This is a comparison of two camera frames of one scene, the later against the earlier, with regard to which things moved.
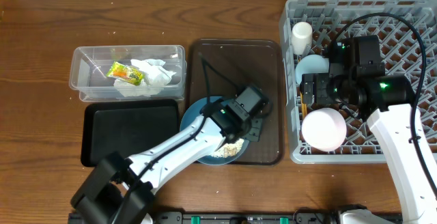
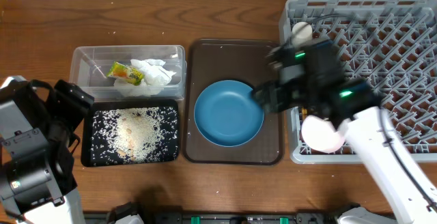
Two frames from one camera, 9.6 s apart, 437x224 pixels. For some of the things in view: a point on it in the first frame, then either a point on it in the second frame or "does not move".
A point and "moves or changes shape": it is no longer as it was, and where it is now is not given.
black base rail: [179, 218] does not move
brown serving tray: [218, 67] does not move
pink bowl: [323, 129] does not move
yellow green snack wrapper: [126, 73] does not move
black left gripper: [257, 138] to [72, 101]
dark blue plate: [188, 117] moves or changes shape
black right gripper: [320, 81] to [270, 93]
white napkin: [155, 76] does not move
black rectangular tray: [128, 127] does not move
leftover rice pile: [229, 149] to [136, 134]
